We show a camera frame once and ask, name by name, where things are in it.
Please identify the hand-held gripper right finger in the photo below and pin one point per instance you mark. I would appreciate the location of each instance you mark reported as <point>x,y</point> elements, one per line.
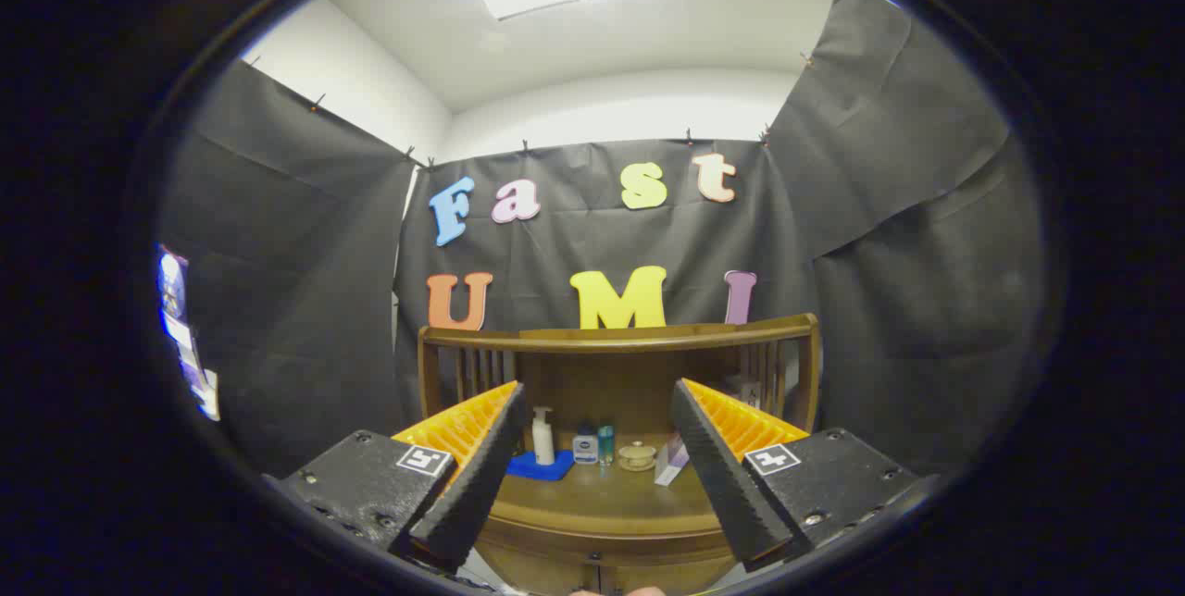
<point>731,485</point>

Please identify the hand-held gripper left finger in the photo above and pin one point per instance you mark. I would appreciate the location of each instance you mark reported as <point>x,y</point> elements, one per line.
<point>481,485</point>

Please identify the wooden countertop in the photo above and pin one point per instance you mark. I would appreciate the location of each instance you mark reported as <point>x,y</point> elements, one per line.
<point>611,494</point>

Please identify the wooden cabinet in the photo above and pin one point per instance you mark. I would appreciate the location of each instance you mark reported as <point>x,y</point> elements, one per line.
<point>648,337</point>

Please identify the blue folded cloth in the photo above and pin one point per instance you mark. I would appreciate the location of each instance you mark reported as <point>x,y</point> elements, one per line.
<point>532,468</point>

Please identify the purple book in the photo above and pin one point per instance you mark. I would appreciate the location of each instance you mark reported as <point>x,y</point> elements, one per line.
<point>671,462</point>

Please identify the white pump bottle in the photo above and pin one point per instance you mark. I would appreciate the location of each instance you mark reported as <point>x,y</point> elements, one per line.
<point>543,437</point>

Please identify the white book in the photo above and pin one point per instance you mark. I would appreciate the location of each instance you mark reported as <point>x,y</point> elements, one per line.
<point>750,391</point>

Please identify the beige lidded tea cup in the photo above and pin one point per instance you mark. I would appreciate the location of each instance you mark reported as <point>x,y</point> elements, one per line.
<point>637,457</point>

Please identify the white bottle with blue cap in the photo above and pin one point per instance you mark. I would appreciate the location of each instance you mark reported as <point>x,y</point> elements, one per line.
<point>585,448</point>

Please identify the clear blue bottle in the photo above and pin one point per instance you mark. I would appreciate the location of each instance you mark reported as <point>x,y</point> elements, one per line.
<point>605,444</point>

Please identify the colourful printed board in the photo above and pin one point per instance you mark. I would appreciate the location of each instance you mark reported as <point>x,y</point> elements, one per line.
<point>180,337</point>

